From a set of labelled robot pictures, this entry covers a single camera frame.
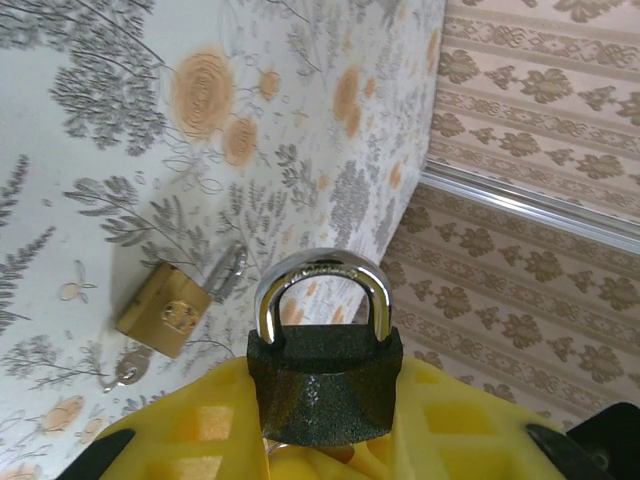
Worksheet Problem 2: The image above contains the brass padlock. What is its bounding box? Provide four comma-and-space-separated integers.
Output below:
114, 243, 249, 359

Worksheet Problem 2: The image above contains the aluminium frame post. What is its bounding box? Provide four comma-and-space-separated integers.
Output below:
421, 158, 640, 251

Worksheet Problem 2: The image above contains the silver key with ring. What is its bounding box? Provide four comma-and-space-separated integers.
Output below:
102, 348, 152, 395

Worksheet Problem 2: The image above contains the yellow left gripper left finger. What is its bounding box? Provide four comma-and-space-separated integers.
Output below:
94, 357, 271, 480

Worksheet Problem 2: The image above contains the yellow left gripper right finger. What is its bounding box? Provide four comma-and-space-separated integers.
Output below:
279, 355, 571, 480

